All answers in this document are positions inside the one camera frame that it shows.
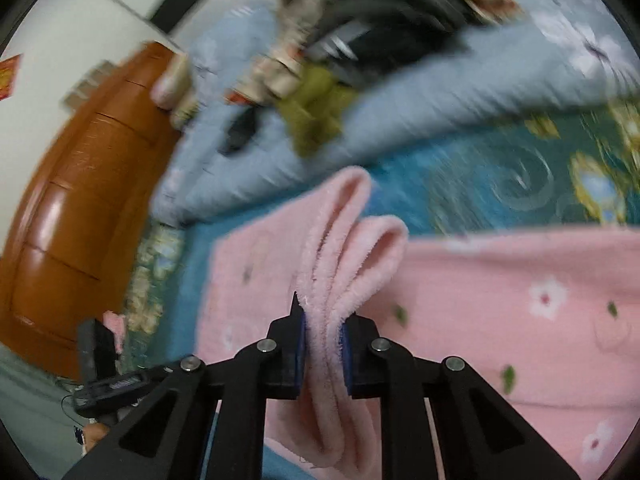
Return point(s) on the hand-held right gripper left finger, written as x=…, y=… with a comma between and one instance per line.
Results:
x=299, y=355

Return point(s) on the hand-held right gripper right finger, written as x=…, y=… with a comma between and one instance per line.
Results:
x=347, y=365

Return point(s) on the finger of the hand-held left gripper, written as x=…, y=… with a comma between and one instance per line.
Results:
x=97, y=350

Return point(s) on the pink floral fleece garment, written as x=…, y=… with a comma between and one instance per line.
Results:
x=500, y=310

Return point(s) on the pile of dark clothes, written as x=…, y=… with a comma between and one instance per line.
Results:
x=280, y=70

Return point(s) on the person's left hand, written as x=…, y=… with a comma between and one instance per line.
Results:
x=96, y=437

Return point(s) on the orange-brown wooden headboard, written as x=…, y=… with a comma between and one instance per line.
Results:
x=85, y=200

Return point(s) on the teal printed bedsheet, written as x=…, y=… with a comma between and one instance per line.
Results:
x=475, y=185

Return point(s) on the small black object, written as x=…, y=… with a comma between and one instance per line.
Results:
x=239, y=131

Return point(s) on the olive green cloth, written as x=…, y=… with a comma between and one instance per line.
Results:
x=315, y=110

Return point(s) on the light blue floral blanket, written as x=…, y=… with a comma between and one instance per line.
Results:
x=410, y=100

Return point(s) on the small pale pink object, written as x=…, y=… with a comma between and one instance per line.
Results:
x=172, y=85

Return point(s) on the dark clothing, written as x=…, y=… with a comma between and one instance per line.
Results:
x=395, y=25

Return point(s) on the red wall decoration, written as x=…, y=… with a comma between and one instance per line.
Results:
x=7, y=77

